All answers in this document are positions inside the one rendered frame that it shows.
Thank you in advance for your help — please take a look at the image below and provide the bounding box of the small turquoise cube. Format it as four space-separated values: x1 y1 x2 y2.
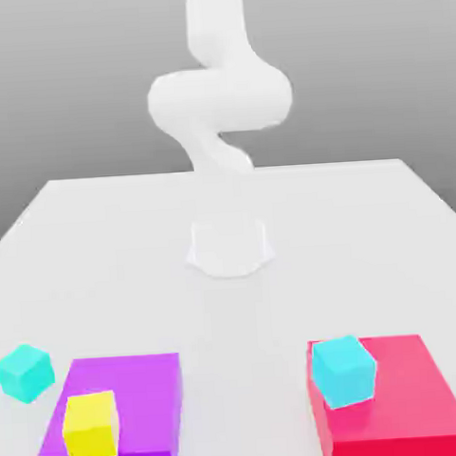
0 341 58 407

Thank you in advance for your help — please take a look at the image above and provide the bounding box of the large red box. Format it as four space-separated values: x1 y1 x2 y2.
304 330 456 456

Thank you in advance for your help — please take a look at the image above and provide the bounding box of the small yellow cube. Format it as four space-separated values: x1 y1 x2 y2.
59 389 122 456

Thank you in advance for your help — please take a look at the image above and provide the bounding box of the large purple box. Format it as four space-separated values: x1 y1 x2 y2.
30 351 188 456

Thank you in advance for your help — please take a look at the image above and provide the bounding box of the small sky blue cube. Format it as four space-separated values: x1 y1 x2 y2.
309 332 379 411

